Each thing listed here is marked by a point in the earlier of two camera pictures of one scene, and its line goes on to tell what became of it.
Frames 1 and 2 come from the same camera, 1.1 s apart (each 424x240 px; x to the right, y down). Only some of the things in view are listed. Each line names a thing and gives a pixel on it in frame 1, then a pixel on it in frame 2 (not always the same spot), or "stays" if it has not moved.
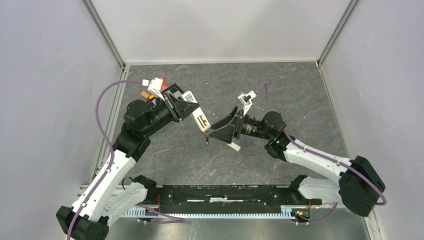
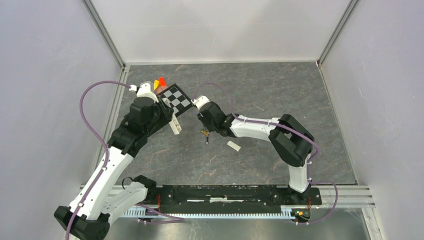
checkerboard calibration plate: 174,93 stays
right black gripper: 230,126 to 200,116
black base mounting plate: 225,199 stays
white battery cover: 235,146 stays
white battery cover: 198,115 to 175,125
